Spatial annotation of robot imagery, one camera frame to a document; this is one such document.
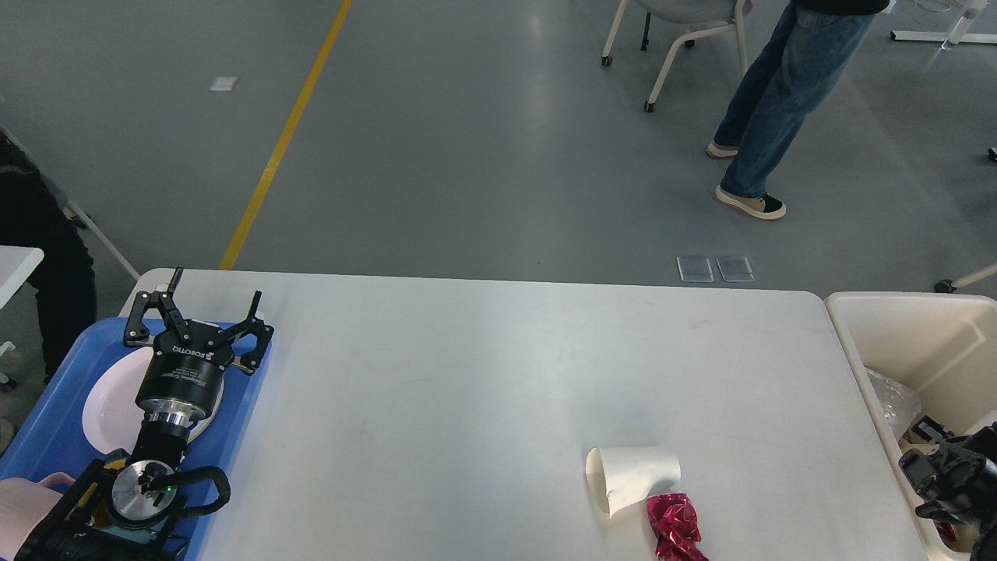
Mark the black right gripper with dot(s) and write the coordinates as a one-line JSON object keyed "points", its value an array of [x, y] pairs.
{"points": [[956, 484]]}

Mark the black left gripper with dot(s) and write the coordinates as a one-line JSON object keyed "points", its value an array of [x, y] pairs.
{"points": [[183, 378]]}

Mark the silver foil bag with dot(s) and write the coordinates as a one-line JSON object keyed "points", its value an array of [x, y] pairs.
{"points": [[899, 405]]}

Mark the pink plate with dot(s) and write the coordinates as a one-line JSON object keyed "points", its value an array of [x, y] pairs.
{"points": [[111, 419]]}

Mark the red foil wrapper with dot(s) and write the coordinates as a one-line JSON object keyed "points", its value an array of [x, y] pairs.
{"points": [[674, 522]]}

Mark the white paper cup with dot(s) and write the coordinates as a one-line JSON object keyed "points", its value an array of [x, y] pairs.
{"points": [[623, 476], [986, 420]]}

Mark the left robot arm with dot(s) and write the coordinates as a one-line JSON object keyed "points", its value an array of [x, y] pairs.
{"points": [[127, 451]]}

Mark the red wrapper in bin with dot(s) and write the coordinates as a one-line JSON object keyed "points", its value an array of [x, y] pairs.
{"points": [[948, 533]]}

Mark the beige plastic bin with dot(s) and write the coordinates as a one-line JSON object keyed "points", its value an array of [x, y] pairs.
{"points": [[941, 346]]}

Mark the chair caster right edge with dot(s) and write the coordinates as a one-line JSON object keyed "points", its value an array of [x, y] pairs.
{"points": [[949, 286]]}

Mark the white rolling stand left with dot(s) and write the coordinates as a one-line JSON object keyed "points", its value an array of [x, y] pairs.
{"points": [[79, 216]]}

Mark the white side table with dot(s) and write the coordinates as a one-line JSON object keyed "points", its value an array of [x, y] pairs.
{"points": [[17, 263]]}

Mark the pink mug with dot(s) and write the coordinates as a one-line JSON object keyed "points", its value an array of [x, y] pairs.
{"points": [[24, 504]]}

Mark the person in blue jeans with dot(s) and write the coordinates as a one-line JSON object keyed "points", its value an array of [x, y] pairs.
{"points": [[794, 72]]}

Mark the white office chair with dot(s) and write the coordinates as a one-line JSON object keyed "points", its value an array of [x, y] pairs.
{"points": [[700, 19]]}

